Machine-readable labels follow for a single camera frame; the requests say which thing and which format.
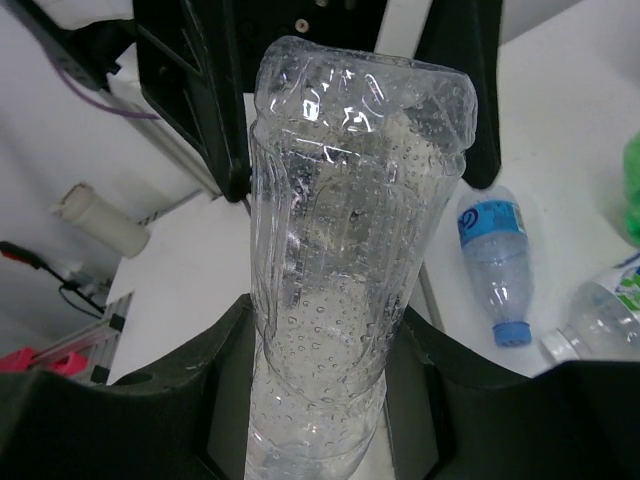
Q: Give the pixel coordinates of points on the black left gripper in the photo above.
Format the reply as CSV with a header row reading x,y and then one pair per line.
x,y
189,67

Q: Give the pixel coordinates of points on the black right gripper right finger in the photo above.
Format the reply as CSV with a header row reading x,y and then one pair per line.
x,y
453,414

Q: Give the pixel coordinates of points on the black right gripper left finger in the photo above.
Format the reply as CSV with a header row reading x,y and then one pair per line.
x,y
184,416

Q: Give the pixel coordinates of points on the clear bottle white cap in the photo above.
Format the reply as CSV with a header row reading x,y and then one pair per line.
x,y
355,156

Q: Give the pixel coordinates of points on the clear bottle light blue label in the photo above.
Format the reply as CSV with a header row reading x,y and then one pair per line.
x,y
495,247

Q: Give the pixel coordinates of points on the clear bottle green white label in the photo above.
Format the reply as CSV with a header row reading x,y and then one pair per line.
x,y
603,319

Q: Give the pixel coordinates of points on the green plastic bottle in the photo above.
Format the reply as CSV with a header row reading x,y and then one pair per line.
x,y
631,184

